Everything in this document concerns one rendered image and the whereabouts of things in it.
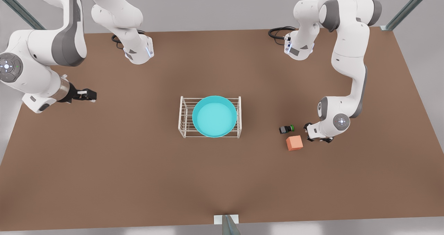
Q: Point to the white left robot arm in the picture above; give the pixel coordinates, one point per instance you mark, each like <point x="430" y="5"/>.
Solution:
<point x="348" y="44"/>

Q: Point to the orange cube block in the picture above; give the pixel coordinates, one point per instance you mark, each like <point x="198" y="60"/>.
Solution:
<point x="294" y="143"/>

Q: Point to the silver frame post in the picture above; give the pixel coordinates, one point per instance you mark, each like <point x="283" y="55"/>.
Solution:
<point x="20" y="9"/>
<point x="407" y="7"/>
<point x="227" y="224"/>

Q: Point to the cyan round plate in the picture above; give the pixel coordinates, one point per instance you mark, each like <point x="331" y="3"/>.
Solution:
<point x="214" y="117"/>

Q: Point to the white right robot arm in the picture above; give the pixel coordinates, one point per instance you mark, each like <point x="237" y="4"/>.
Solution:
<point x="34" y="51"/>

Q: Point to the black switch with green button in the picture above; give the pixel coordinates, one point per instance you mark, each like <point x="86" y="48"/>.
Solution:
<point x="285" y="129"/>

